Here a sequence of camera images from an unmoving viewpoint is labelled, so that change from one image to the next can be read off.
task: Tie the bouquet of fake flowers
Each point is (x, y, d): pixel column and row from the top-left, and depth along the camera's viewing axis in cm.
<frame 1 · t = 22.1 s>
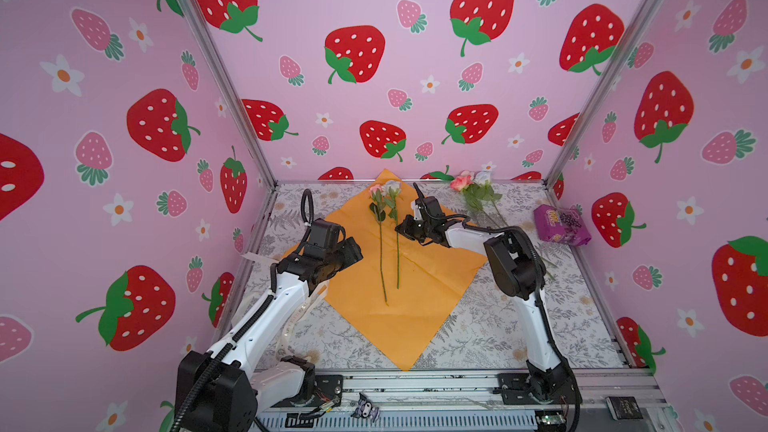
left hand: (352, 251, 83), fingers open
right hand: (392, 228, 102), fingers closed
orange wrapping paper sheet: (401, 291, 92), on the table
pale pink fake rose: (378, 210, 112), point 3 cm above the table
white fake rose left: (393, 189, 113), point 7 cm above the table
white blue fake rose: (482, 181, 120), point 4 cm above the table
purple snack bag: (561, 226, 102), point 6 cm above the table

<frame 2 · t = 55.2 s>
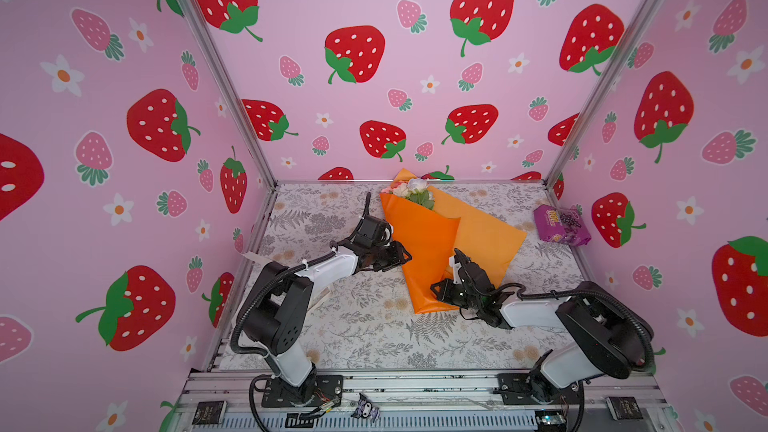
left hand: (410, 258, 89), fingers open
right hand: (428, 287, 89), fingers closed
orange wrapping paper sheet: (430, 229, 108), on the table
white fake rose left: (401, 189, 113), point 7 cm above the table
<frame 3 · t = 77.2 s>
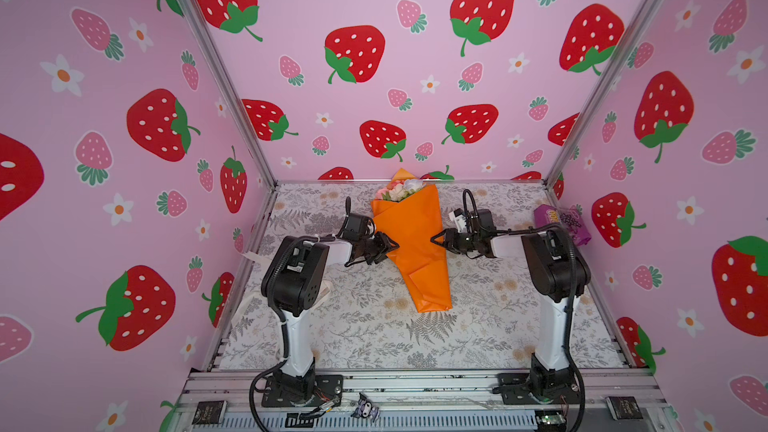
left hand: (398, 247, 98), fingers open
right hand: (434, 241, 101), fingers open
orange wrapping paper sheet: (416, 225, 105), point 4 cm above the table
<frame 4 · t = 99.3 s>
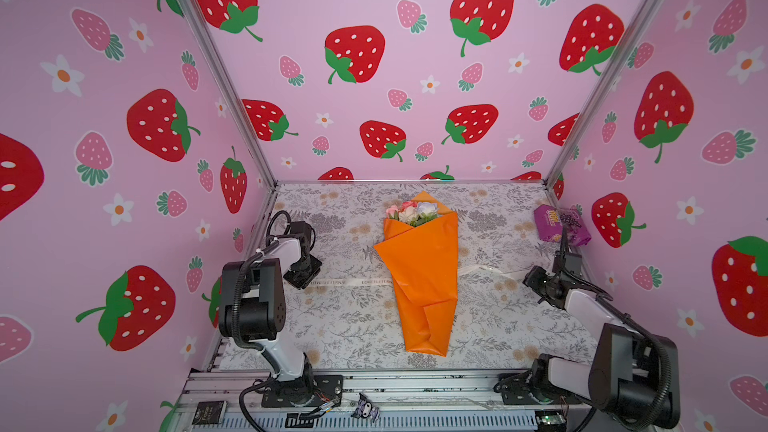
left hand: (312, 276, 95), fingers open
right hand: (535, 278, 91), fingers open
orange wrapping paper sheet: (424, 261, 100), on the table
white fake rose left: (408, 214, 106), point 6 cm above the table
white blue fake rose: (428, 208, 104), point 9 cm above the table
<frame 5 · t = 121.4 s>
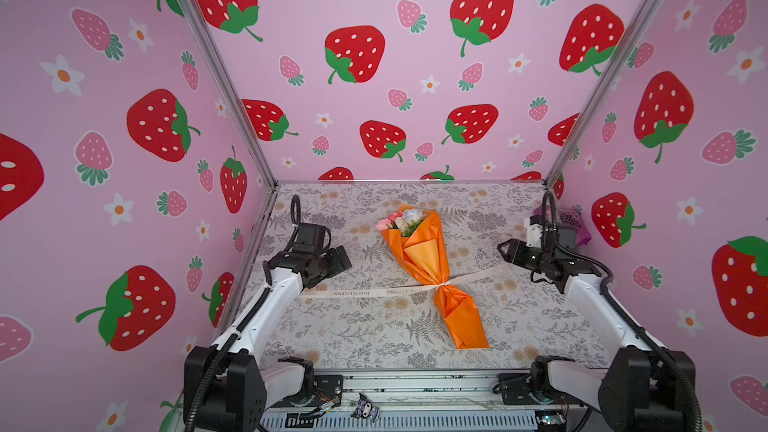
left hand: (339, 263, 85), fingers open
right hand: (503, 248, 86), fingers open
orange wrapping paper sheet: (424, 250, 92), point 10 cm above the table
pale pink fake rose: (382, 224, 103), point 6 cm above the table
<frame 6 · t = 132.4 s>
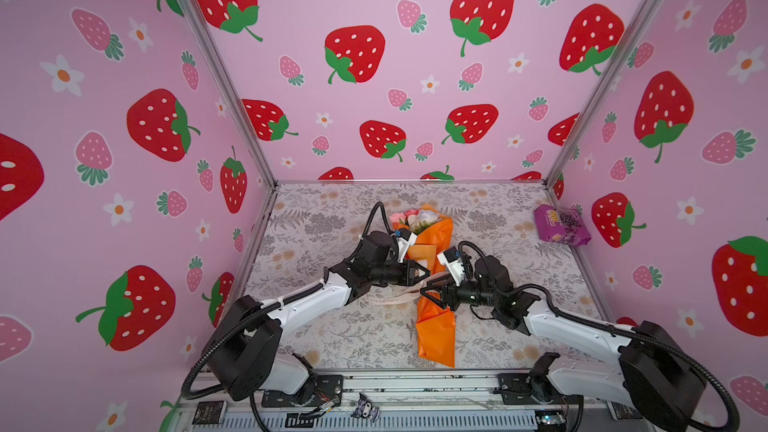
left hand: (430, 274, 77), fingers closed
right hand: (423, 289, 77), fingers open
orange wrapping paper sheet: (428, 232, 97), point 9 cm above the table
pale pink fake rose: (394, 218, 103), point 7 cm above the table
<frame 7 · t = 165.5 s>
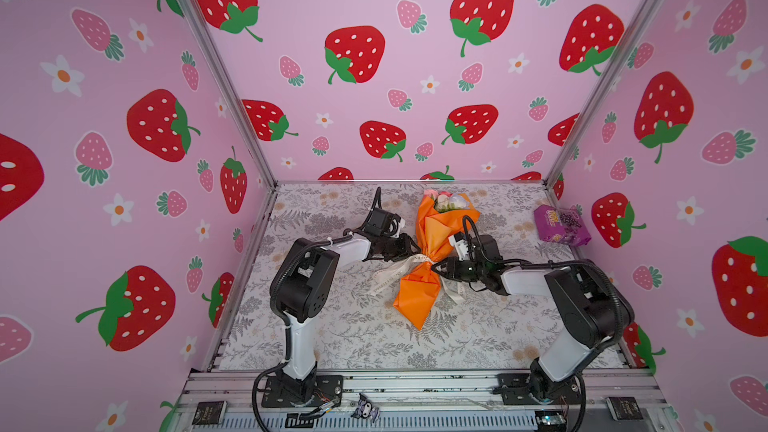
left hand: (419, 251, 94), fingers open
right hand: (434, 267, 91), fingers open
orange wrapping paper sheet: (439, 217, 104), point 7 cm above the table
white fake rose left: (442, 202, 109), point 7 cm above the table
